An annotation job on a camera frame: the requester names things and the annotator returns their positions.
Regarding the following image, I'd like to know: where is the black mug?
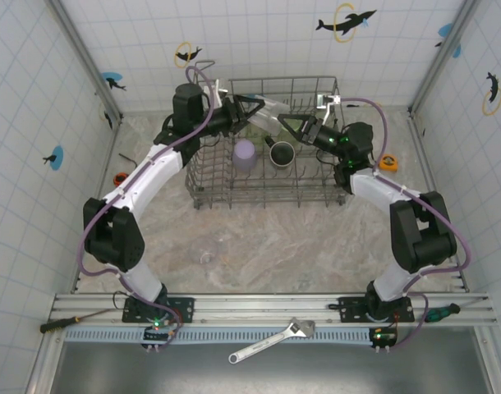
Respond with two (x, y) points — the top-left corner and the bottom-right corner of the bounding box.
(263, 136), (296, 169)

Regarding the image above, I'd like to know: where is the purple plastic cup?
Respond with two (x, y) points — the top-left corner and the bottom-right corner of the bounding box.
(232, 138), (259, 172)

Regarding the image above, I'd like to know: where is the shark blue circle sticker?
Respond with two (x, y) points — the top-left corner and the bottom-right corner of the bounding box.
(101, 71), (127, 92)

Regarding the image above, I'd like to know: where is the blue split circle sticker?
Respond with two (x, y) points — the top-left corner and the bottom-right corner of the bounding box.
(434, 22), (463, 58)

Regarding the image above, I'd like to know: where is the silver adjustable wrench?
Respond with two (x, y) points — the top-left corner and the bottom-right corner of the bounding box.
(228, 318), (317, 365)

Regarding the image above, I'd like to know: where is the right controller board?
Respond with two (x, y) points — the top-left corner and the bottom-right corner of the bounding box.
(368, 326), (398, 354)

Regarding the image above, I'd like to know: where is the controller board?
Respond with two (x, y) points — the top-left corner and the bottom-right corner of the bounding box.
(141, 314), (184, 354)
(368, 326), (398, 354)

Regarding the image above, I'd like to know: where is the left controller board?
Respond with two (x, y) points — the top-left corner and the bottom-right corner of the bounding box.
(141, 314), (184, 354)

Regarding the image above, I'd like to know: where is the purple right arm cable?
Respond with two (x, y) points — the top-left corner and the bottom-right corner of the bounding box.
(340, 97), (472, 352)

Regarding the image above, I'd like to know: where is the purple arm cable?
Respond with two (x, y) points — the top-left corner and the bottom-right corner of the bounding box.
(76, 66), (218, 350)
(340, 97), (472, 352)

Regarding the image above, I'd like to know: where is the orca yellow ring sticker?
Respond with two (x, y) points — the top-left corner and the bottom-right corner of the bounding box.
(174, 40), (204, 69)

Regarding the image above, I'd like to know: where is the grey wire dish rack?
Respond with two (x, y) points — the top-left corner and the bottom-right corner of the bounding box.
(186, 60), (347, 211)

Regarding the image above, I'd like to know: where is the small black yellow ring sticker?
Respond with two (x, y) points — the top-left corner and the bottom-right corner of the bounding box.
(98, 102), (114, 131)

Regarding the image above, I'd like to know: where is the aluminium corner post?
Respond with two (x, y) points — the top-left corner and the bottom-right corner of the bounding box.
(44, 0), (124, 124)
(408, 0), (481, 115)

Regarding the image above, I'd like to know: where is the whale dolphin yellow ring sticker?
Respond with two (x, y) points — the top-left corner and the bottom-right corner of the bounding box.
(315, 2), (378, 44)

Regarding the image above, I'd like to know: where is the seahorse yellow ring sticker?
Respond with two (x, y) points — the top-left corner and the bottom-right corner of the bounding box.
(481, 71), (501, 117)

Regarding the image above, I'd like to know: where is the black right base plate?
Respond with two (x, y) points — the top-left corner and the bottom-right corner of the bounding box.
(328, 295), (416, 325)

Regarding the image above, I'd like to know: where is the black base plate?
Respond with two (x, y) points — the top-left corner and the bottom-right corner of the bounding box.
(328, 295), (416, 325)
(122, 295), (195, 325)

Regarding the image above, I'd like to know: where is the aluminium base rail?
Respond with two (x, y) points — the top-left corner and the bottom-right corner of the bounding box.
(48, 291), (499, 329)

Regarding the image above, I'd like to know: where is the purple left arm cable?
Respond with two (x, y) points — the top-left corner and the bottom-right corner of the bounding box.
(76, 66), (218, 350)

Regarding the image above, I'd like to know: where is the green handle screwdriver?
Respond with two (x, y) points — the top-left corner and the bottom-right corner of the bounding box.
(421, 298), (488, 324)

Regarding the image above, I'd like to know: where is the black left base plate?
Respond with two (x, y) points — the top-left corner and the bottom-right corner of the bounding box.
(122, 295), (195, 325)

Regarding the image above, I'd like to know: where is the slotted blue cable tray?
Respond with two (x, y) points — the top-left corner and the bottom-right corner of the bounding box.
(63, 327), (399, 345)

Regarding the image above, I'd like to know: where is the black yellow handle screwdriver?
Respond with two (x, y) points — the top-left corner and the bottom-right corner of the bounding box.
(39, 307), (112, 334)

